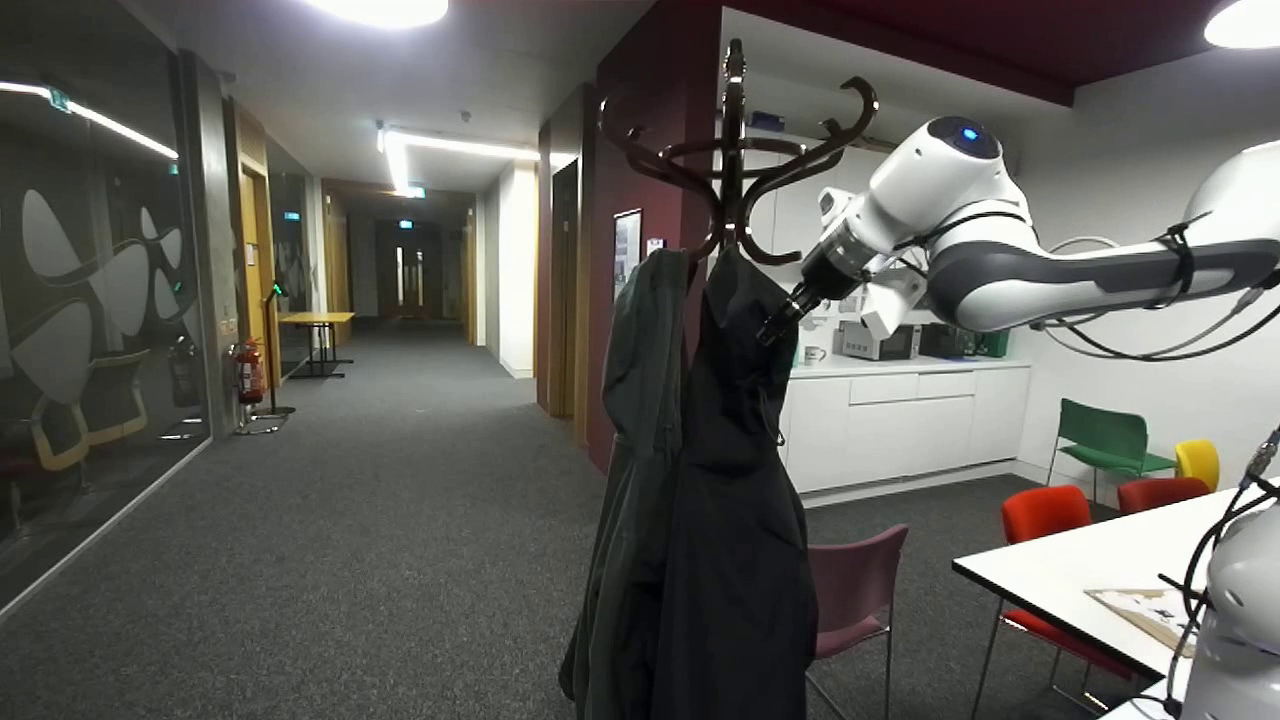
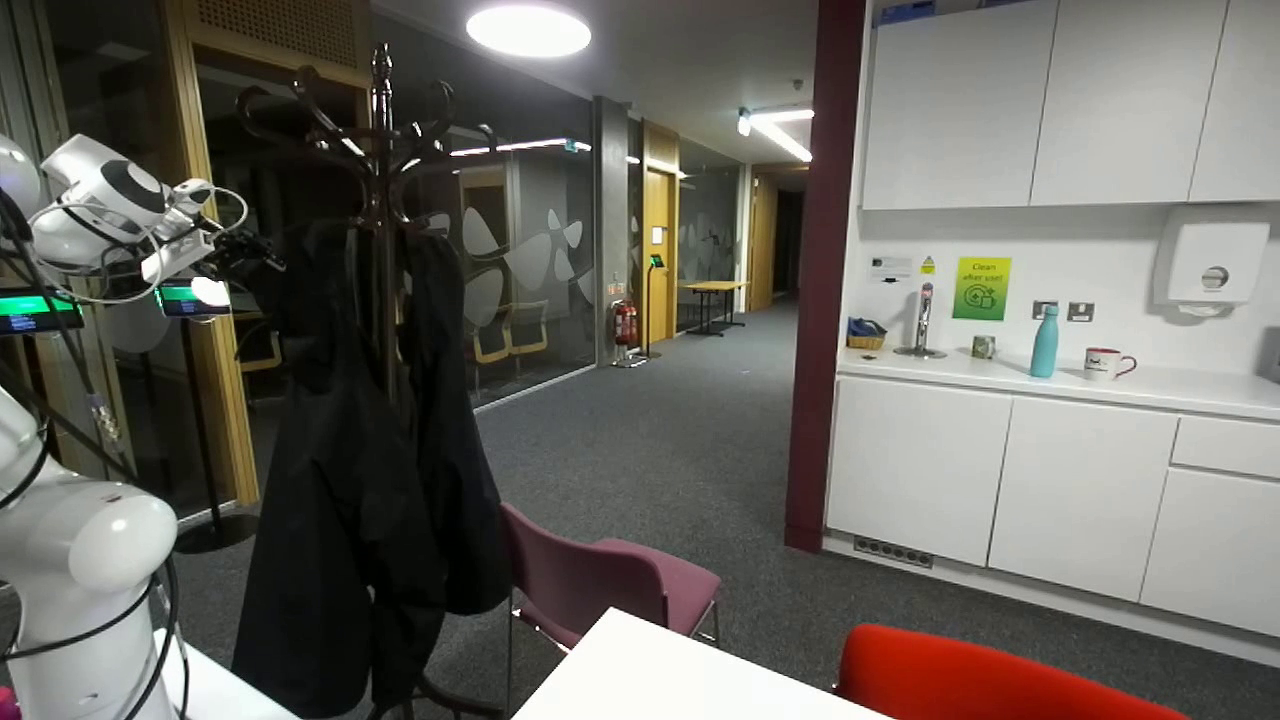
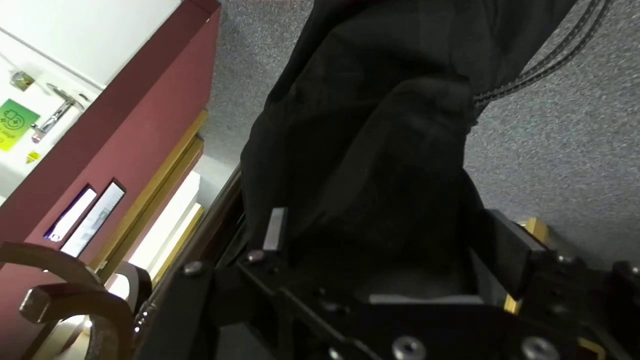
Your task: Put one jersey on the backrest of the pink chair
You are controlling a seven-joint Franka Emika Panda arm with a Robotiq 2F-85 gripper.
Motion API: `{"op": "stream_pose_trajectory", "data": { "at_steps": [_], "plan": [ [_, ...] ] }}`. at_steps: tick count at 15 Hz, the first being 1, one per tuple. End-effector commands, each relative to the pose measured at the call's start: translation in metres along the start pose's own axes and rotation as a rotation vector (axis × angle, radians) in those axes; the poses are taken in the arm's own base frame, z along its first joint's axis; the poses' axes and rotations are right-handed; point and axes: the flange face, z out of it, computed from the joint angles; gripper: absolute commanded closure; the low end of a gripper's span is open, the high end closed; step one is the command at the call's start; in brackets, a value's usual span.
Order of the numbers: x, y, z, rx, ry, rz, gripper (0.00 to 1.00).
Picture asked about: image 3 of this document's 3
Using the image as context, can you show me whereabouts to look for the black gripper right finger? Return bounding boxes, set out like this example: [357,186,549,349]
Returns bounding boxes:
[489,210,614,336]

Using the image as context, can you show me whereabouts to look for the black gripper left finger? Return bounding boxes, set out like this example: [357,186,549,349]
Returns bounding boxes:
[238,206,372,338]

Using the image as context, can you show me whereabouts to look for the black jersey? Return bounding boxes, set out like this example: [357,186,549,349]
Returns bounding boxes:
[238,0,581,305]

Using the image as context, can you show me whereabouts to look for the dark brown coat stand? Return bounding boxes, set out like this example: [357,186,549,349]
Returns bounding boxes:
[0,240,156,360]

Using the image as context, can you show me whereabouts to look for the white lower kitchen cabinets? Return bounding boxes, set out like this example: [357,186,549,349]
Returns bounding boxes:
[0,0,186,92]

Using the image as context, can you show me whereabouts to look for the wooden door frame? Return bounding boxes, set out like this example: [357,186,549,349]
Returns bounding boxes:
[93,108,211,286]

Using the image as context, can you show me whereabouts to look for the black floor cable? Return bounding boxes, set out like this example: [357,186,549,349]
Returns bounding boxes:
[474,0,617,108]

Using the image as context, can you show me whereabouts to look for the green wall sign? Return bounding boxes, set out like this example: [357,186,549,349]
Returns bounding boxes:
[0,98,42,154]

